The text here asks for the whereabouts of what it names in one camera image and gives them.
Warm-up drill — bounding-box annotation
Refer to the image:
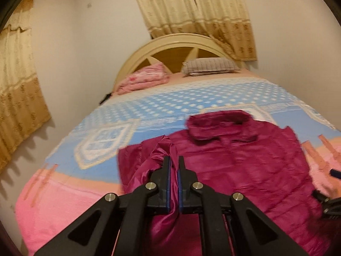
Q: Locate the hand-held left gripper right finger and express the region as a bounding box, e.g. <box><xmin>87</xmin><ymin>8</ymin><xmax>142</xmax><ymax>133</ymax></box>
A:
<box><xmin>178</xmin><ymin>156</ymin><xmax>309</xmax><ymax>256</ymax></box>

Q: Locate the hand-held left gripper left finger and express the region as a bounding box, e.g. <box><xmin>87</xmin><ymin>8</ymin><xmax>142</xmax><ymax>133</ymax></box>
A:
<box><xmin>34</xmin><ymin>156</ymin><xmax>172</xmax><ymax>256</ymax></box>

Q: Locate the magenta puffer jacket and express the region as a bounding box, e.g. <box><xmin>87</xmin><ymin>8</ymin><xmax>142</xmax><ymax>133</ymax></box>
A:
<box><xmin>117</xmin><ymin>109</ymin><xmax>333</xmax><ymax>256</ymax></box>

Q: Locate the printed blue pink blanket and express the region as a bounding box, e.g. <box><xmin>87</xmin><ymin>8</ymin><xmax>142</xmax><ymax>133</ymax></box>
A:
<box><xmin>14</xmin><ymin>77</ymin><xmax>341</xmax><ymax>256</ymax></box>

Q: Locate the folded pink floral quilt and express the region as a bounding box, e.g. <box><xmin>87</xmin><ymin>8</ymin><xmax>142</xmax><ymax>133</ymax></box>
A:
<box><xmin>117</xmin><ymin>63</ymin><xmax>171</xmax><ymax>95</ymax></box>

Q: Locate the striped grey pillow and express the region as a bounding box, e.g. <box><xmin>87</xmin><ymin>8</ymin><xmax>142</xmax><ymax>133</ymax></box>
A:
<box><xmin>181</xmin><ymin>58</ymin><xmax>241</xmax><ymax>77</ymax></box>

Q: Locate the cream wooden bed headboard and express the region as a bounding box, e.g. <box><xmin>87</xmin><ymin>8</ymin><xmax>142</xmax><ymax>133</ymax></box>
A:
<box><xmin>113</xmin><ymin>33</ymin><xmax>246</xmax><ymax>92</ymax></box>

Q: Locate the short beige patterned window curtain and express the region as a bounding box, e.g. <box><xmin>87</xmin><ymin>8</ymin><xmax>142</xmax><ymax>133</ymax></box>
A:
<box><xmin>129</xmin><ymin>0</ymin><xmax>211</xmax><ymax>40</ymax></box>

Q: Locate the long beige patterned window curtain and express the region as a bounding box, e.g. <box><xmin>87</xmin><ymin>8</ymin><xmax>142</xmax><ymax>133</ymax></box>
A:
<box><xmin>188</xmin><ymin>0</ymin><xmax>258</xmax><ymax>62</ymax></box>

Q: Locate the beige patterned side curtain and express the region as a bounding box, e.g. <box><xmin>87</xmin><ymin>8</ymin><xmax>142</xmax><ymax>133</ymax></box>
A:
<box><xmin>0</xmin><ymin>0</ymin><xmax>52</xmax><ymax>172</ymax></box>

